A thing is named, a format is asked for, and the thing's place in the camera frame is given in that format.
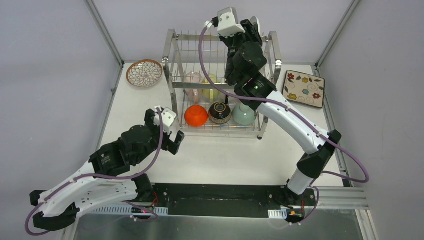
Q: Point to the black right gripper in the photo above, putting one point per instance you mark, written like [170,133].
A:
[250,34]

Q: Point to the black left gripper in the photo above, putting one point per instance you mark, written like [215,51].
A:
[166,138]

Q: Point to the orange plastic bowl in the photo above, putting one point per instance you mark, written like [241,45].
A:
[196,116]

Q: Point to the beige bowl dark rim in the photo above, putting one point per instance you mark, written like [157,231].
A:
[219,113]

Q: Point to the light green mug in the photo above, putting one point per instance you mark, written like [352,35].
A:
[211,95]

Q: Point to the white ribbed mug black rim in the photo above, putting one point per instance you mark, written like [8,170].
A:
[225,98]

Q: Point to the mint green bowl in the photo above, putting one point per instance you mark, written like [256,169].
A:
[243,115]

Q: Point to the square floral plate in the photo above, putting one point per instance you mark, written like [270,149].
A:
[304,89]

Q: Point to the pink mug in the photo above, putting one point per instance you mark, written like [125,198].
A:
[244,101]

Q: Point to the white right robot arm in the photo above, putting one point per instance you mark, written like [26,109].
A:
[244,60]

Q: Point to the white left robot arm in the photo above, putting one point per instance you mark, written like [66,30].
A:
[104,179]

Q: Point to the stainless steel dish rack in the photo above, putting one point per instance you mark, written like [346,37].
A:
[183,73]

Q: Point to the brown floral round plate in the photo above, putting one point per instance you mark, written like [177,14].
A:
[144,73]

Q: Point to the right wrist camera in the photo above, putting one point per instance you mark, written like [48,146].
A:
[226,22]

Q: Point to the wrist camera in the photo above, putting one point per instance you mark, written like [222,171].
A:
[168,118]
[226,22]

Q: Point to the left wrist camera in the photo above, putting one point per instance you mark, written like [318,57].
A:
[168,118]

